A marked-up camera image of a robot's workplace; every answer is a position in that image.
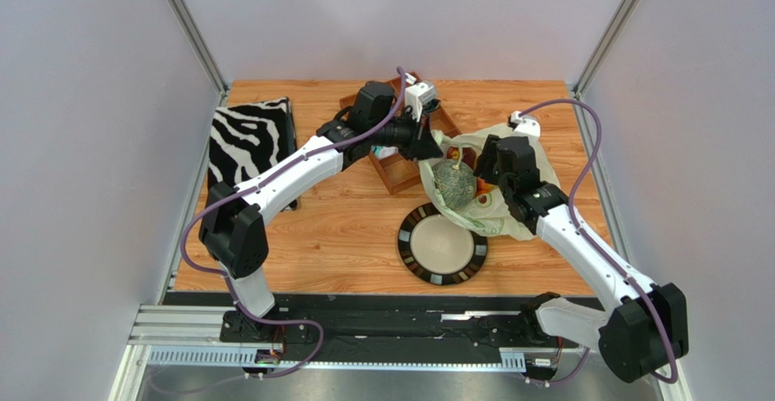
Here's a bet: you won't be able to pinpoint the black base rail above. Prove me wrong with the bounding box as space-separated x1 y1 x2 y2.
130 292 583 373

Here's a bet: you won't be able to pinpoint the teal white socks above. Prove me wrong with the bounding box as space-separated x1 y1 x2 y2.
371 146 398 160

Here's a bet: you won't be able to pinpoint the black fruit plate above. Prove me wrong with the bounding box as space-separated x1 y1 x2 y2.
397 203 488 286

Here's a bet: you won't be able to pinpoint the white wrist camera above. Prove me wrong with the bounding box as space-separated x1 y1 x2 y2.
404 73 438 121
508 111 541 139

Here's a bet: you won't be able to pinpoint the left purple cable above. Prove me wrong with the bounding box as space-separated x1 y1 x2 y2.
180 65 408 382

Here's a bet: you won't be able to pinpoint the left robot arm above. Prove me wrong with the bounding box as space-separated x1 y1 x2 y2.
198 80 443 321

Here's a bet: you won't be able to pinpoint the pale green plastic bag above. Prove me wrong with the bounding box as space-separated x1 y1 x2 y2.
418 123 559 240

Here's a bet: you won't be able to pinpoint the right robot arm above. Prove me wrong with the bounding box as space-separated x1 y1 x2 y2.
474 135 689 383

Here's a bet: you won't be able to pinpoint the dark red apple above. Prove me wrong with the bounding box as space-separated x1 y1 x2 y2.
446 148 460 160

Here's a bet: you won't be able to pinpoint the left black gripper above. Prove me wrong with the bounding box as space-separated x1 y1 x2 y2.
369 108 444 164

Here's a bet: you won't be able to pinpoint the brown wooden divider tray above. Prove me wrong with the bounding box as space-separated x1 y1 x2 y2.
334 73 459 195

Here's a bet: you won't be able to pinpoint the pink peach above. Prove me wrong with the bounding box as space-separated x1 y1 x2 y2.
476 178 494 202

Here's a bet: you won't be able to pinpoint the zebra pattern cloth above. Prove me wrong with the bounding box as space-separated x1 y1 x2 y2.
207 96 297 187

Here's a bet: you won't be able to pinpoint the green cantaloupe melon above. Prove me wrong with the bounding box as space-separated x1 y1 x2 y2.
431 146 477 210

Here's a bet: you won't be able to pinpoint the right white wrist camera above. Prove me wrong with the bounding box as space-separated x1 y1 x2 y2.
508 111 541 139

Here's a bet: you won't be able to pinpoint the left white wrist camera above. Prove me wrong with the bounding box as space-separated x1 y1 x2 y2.
404 73 438 121

